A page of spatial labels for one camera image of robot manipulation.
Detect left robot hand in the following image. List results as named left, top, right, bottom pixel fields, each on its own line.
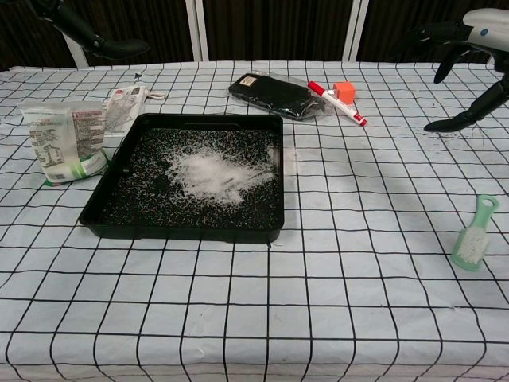
left=33, top=0, right=150, bottom=60

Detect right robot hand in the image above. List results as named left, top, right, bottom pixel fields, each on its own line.
left=409, top=7, right=509, bottom=133

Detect white green-labelled plastic bag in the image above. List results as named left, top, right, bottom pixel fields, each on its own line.
left=17, top=99, right=111, bottom=187

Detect white powder pile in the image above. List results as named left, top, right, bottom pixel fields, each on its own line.
left=169, top=146, right=276, bottom=206

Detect black cloth in clear bag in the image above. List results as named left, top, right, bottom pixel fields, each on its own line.
left=227, top=72, right=340, bottom=122

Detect black plastic tray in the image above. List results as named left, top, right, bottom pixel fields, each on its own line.
left=78, top=113, right=286, bottom=242

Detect dark ribbed screen panel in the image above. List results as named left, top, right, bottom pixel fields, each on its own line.
left=202, top=0, right=354, bottom=63
left=0, top=0, right=76, bottom=72
left=357, top=0, right=509, bottom=64
left=59, top=0, right=199, bottom=68

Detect flat white sachet red label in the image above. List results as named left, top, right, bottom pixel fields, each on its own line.
left=102, top=86, right=166, bottom=138

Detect orange cube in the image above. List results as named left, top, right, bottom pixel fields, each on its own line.
left=332, top=81, right=357, bottom=106

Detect red white marker pen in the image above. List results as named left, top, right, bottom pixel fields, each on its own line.
left=307, top=80, right=369, bottom=127

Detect green brush white bristles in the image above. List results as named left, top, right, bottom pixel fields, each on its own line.
left=450, top=193, right=501, bottom=273

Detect white black checked tablecloth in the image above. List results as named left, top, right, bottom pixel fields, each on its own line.
left=0, top=60, right=509, bottom=382

